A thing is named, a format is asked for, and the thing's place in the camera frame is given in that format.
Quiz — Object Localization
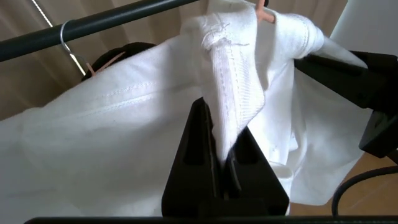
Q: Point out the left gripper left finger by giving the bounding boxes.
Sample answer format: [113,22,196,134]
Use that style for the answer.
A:
[161,96,225,218]

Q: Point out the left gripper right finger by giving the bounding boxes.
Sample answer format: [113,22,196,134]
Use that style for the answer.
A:
[228,126,290,217]

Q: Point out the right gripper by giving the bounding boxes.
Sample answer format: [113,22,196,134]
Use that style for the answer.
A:
[294,50,398,165]

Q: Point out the pink clothes hanger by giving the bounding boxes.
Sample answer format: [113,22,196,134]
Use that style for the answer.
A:
[256,0,277,24]
[59,20,127,77]

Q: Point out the black shorts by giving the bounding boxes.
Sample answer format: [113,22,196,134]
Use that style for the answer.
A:
[81,42,158,82]

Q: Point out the white printed garment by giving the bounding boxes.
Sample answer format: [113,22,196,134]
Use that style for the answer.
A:
[0,0,374,219]

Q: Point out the black clothes rack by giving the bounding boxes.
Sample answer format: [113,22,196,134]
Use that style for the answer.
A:
[0,0,200,62]

